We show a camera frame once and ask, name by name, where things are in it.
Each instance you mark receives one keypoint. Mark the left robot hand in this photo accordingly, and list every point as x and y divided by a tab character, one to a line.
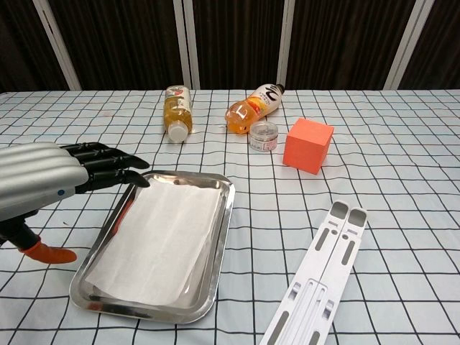
36	172

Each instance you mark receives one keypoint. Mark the clear plastic sheet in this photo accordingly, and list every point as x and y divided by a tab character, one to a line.
158	244

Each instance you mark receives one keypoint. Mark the stainless steel tray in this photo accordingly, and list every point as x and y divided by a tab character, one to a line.
215	258

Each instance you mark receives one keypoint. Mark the yellow tea bottle white cap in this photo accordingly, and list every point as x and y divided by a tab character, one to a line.
177	111

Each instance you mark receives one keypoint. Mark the orange drink bottle black cap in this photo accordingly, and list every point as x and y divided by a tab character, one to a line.
251	108

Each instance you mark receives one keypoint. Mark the small clear plastic jar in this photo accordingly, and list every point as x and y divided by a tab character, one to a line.
264	136

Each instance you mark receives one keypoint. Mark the orange cube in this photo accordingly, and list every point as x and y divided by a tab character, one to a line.
305	147

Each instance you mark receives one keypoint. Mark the white folding laptop stand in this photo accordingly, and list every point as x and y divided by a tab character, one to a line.
323	273

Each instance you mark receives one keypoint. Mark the checkered tablecloth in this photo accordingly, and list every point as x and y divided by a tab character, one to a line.
377	161

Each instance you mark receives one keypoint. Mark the white partition frame post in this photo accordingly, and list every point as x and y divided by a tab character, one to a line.
285	39
57	46
404	46
187	43

